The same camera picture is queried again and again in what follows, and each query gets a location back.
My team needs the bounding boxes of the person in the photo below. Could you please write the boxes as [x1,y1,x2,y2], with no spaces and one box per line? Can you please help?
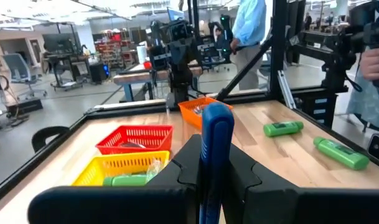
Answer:
[346,46,379,131]
[231,0,267,91]

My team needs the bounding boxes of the wooden workbench with blue legs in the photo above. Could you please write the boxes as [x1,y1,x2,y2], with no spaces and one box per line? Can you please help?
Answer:
[113,63,202,103]

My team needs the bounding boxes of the orange plastic basket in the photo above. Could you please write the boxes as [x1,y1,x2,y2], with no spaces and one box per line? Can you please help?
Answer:
[177,96,234,130]

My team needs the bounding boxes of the toothbrush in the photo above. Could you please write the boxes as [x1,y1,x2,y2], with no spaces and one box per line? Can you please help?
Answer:
[147,158,166,183]

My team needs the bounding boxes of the shelf with red bins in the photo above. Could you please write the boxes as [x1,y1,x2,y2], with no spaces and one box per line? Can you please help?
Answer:
[94,29,131,68]

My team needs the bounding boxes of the green travel shampoo bottle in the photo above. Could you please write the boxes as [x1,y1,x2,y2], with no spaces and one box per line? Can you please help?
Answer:
[102,174,152,187]
[312,136,370,171]
[263,121,304,138]

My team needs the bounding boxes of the black comb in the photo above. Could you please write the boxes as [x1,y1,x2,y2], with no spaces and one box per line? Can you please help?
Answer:
[119,141,146,149]

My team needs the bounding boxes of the white paper roll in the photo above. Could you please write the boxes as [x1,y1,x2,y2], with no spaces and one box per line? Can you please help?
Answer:
[136,45,148,65]

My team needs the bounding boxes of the yellow plastic basket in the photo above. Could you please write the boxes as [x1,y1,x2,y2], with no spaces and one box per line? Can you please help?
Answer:
[71,151,171,187]

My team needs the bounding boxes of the black aluminium table frame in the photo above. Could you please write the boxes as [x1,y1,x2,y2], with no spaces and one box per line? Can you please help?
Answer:
[0,0,379,208]

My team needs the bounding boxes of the black drawer cabinet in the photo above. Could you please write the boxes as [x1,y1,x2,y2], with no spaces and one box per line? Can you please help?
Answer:
[296,92,338,129]

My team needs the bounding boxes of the grey office chair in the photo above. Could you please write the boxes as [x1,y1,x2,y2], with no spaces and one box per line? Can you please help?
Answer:
[2,52,49,98]

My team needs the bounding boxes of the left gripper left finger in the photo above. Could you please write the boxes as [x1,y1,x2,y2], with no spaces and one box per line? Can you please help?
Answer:
[27,134,203,224]

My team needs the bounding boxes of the red plastic basket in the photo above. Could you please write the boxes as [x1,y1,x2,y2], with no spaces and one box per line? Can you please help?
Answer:
[95,124,174,156]

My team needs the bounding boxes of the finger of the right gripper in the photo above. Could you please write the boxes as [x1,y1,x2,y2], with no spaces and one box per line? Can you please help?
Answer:
[194,42,215,63]
[150,45,173,70]

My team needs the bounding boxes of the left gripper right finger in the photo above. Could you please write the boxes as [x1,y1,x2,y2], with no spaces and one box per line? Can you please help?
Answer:
[222,143,379,224]

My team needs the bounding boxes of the silver aluminium extrusion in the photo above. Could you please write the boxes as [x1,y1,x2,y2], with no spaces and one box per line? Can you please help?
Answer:
[276,70,297,110]

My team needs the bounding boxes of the blue disposable razor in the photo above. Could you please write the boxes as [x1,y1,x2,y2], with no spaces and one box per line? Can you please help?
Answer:
[199,101,235,224]

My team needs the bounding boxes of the black monitor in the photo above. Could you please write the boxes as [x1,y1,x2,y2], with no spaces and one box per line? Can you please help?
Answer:
[42,32,81,55]

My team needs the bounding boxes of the person's hand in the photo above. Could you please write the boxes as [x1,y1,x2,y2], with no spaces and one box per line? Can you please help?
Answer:
[360,47,379,82]

